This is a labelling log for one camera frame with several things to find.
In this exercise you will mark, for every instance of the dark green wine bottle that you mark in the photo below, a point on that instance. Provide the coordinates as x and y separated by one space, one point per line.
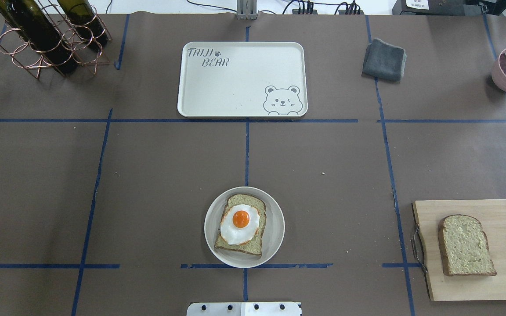
28 18

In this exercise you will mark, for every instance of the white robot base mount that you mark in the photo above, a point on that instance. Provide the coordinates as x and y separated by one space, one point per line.
245 309

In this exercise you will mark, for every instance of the fried egg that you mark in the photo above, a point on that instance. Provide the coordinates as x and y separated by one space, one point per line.
240 224

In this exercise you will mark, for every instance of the wooden cutting board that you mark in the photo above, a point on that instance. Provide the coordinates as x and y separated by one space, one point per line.
492 215

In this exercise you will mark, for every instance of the folded grey cloth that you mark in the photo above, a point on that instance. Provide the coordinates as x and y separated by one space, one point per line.
384 60

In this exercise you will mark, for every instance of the white round plate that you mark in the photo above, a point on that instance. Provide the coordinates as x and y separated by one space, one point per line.
271 239

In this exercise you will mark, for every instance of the white bear serving tray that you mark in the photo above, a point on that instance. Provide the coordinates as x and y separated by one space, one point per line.
242 80

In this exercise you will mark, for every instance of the copper wire bottle rack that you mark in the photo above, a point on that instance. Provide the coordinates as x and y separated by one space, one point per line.
12 44

